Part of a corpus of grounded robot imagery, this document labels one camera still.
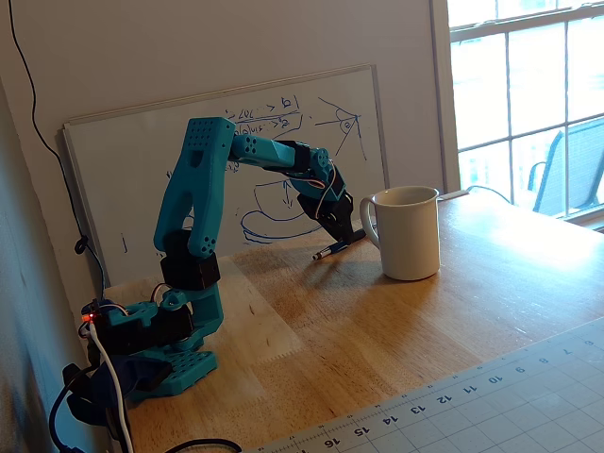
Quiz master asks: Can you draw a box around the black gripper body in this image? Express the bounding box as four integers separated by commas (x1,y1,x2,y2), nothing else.
295,188,356,223

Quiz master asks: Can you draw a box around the dark blue silver pen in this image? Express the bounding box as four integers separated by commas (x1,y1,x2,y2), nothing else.
311,229,367,261

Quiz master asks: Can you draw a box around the white ceramic mug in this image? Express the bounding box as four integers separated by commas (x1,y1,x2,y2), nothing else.
359,185,443,281

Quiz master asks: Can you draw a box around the whiteboard with blue drawings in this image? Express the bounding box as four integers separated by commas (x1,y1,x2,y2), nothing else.
62,64,391,289

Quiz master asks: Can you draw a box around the white framed window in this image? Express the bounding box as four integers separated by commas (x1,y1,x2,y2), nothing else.
429,0,604,232

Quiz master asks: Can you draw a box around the dark patio chair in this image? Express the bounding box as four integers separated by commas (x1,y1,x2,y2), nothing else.
527,117,604,219

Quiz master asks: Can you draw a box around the grey gridded cutting mat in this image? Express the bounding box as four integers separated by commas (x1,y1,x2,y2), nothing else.
254,316,604,453

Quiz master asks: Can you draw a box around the blue black spring clamp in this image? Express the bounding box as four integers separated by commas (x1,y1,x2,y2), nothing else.
63,356,174,426

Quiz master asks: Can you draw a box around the black power cable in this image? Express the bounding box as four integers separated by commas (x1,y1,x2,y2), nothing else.
49,365,243,453

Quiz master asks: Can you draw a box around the white cable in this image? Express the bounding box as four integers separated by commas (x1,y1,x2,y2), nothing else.
89,325,136,453

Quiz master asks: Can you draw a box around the black wall cable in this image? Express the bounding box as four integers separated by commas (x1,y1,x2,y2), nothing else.
8,0,108,289

